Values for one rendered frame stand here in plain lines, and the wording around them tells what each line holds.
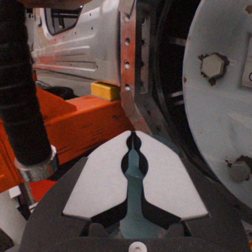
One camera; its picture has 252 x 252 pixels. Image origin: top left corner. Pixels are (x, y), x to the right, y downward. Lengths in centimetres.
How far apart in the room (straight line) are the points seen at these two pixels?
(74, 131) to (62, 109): 8
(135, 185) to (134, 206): 4
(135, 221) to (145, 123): 18
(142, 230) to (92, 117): 37
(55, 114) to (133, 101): 25
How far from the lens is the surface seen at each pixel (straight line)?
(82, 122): 49
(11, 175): 49
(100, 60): 56
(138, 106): 31
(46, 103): 45
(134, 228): 27
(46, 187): 84
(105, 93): 57
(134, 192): 19
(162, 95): 37
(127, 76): 31
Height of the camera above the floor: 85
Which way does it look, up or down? 28 degrees down
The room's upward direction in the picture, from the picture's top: straight up
